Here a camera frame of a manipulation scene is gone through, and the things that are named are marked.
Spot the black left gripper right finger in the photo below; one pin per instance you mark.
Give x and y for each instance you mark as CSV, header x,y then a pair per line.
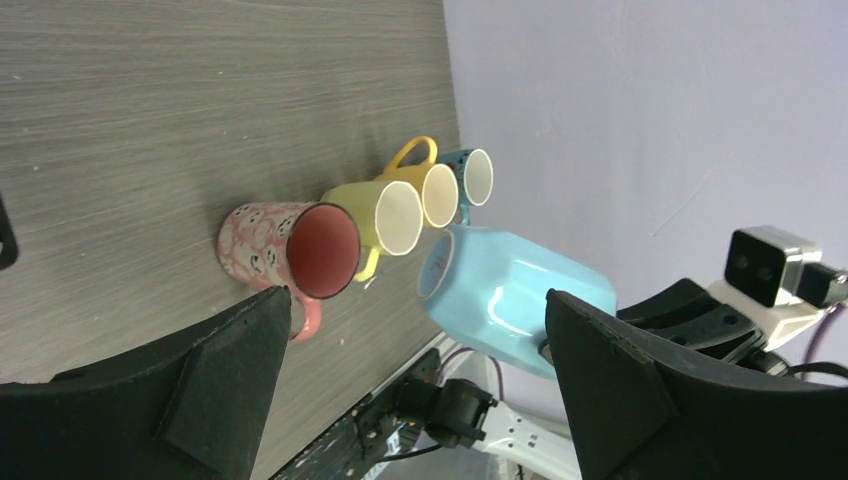
x,y
642,406

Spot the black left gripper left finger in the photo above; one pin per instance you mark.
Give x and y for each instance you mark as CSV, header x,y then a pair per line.
x,y
190,405

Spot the black wire dish rack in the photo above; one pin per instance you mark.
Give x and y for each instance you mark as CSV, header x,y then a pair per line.
x,y
9,246

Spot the light blue cup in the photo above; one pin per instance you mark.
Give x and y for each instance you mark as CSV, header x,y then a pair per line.
x,y
486,289

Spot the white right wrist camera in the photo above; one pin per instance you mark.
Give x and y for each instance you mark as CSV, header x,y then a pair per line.
x,y
778,280

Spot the yellow mug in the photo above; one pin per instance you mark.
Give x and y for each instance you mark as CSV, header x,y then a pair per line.
x,y
435,183

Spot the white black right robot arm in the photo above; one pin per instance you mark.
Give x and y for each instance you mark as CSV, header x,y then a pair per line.
x,y
460,413

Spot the light green mug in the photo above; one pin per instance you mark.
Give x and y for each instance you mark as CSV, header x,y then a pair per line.
x,y
388,215

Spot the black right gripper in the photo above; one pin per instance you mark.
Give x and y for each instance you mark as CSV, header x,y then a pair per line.
x,y
687,314

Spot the large pink mug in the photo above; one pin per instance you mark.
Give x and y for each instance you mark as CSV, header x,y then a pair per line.
x,y
311,248

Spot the blue floral mug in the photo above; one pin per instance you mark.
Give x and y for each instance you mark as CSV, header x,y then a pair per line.
x,y
474,173

